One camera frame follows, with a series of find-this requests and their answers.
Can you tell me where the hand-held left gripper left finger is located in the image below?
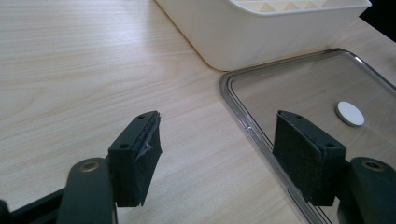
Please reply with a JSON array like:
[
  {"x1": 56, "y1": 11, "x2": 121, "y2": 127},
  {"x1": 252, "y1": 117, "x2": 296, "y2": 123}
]
[{"x1": 107, "y1": 110, "x2": 163, "y2": 208}]

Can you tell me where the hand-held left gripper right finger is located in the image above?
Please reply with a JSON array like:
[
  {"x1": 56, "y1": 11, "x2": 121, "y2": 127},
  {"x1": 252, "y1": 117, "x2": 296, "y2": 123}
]
[{"x1": 272, "y1": 109, "x2": 347, "y2": 207}]

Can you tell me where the clear plastic box lid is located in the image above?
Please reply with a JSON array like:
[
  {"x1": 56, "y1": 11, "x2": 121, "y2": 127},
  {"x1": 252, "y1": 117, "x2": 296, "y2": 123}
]
[{"x1": 219, "y1": 48, "x2": 396, "y2": 224}]

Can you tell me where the white plastic storage box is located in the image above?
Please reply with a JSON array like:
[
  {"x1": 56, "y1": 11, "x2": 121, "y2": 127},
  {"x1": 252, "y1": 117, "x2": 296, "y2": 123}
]
[{"x1": 154, "y1": 0, "x2": 373, "y2": 72}]

